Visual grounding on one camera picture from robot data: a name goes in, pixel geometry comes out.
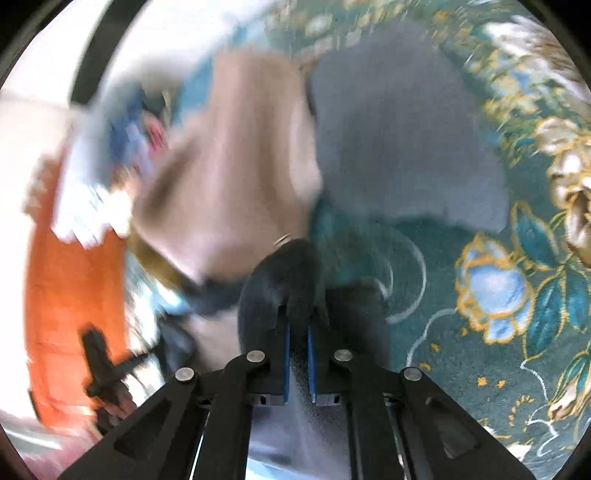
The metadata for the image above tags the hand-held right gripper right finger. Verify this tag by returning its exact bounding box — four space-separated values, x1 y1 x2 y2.
306 318 539 480

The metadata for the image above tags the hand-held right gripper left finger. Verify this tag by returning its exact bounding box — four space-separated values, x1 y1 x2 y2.
60 322 291 480

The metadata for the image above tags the dark grey garment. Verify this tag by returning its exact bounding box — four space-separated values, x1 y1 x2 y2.
237 237 389 480

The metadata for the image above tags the person's left hand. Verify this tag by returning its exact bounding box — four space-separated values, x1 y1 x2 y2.
96 381 138 430

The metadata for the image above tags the orange cloth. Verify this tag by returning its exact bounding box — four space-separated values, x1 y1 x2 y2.
24 159 136 431

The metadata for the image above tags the teal floral blanket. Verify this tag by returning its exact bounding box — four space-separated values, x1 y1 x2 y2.
178 0 591 480

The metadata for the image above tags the light blue white cloth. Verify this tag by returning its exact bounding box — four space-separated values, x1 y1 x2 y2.
52 99 160 244

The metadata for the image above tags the beige garment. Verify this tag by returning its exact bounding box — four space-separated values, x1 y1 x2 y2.
130 50 325 289

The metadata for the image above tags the grey-blue garment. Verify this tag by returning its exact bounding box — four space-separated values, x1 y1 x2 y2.
307 21 511 234

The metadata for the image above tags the black frame bar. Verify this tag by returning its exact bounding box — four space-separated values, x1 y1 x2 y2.
69 0 141 108

